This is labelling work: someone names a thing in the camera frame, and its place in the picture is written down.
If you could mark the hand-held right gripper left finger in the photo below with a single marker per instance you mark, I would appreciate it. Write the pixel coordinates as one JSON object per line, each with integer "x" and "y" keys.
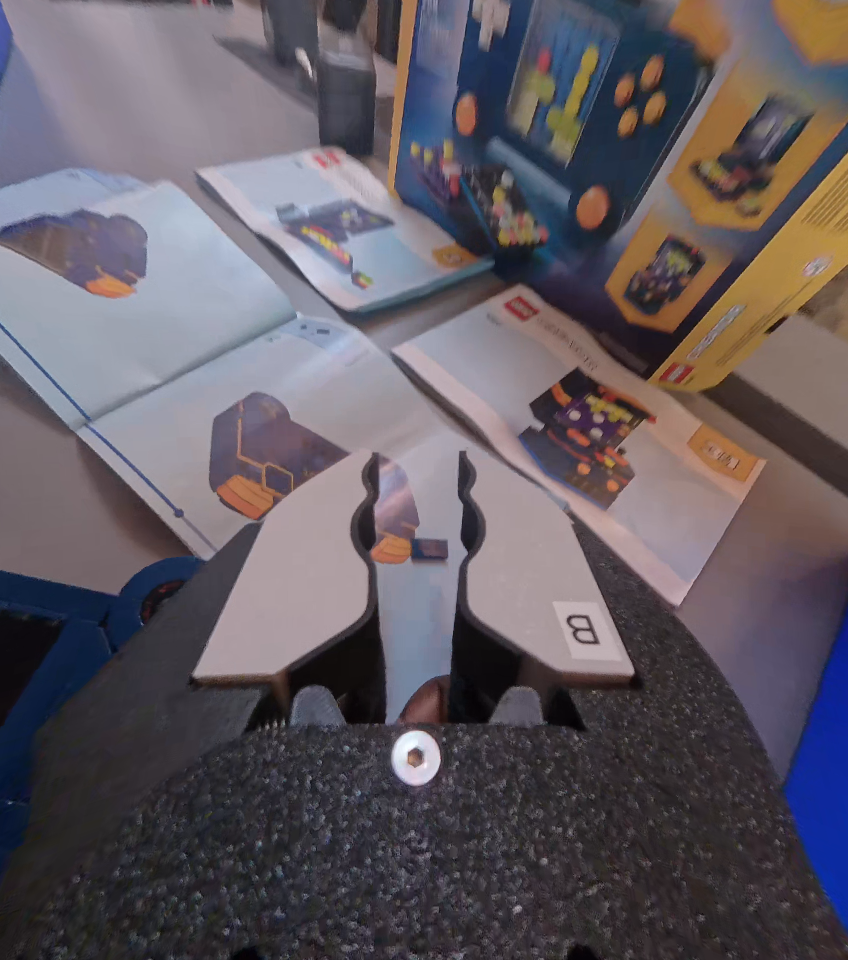
{"x": 289, "y": 600}

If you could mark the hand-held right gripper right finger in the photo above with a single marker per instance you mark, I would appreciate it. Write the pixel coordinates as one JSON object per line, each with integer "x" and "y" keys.
{"x": 529, "y": 585}

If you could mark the dark blue tile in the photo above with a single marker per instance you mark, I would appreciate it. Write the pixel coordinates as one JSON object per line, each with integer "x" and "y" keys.
{"x": 430, "y": 550}

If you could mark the blue orange brick model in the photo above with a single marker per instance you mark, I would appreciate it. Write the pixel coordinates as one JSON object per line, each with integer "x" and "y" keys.
{"x": 18, "y": 592}

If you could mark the person's right hand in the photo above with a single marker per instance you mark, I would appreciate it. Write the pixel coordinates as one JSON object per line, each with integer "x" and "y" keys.
{"x": 424, "y": 701}

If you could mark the instruction booklet arcade machine cover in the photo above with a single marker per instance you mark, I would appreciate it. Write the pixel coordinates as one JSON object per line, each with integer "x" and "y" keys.
{"x": 506, "y": 360}

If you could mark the toy brick set box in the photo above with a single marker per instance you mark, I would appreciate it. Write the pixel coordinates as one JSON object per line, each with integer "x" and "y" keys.
{"x": 694, "y": 225}

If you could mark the instruction booklet purple model cover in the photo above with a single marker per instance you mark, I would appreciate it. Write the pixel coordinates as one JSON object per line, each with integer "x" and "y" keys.
{"x": 304, "y": 187}

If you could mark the dark cylinder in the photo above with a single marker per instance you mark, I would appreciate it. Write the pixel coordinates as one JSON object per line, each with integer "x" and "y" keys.
{"x": 290, "y": 30}
{"x": 346, "y": 97}

